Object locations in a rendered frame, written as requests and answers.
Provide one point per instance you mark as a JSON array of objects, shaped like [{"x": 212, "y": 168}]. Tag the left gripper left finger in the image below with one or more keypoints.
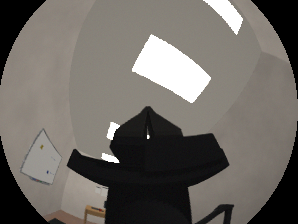
[{"x": 135, "y": 127}]

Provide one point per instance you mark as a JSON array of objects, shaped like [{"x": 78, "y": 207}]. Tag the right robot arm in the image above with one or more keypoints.
[{"x": 226, "y": 219}]

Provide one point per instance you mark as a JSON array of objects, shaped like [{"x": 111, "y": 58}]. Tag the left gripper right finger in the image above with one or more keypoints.
[{"x": 160, "y": 127}]

